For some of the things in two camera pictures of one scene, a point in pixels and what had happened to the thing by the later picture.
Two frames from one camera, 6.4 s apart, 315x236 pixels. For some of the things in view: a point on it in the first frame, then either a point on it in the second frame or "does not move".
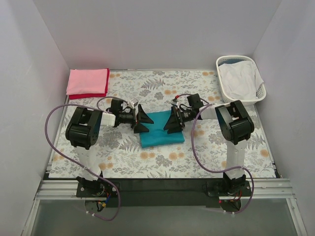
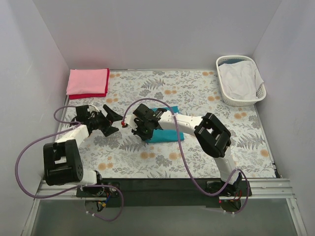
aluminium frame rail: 272,189 does not move
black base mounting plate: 161,192 does not move
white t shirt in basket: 241,79 does not move
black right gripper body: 177,118 → 141,124
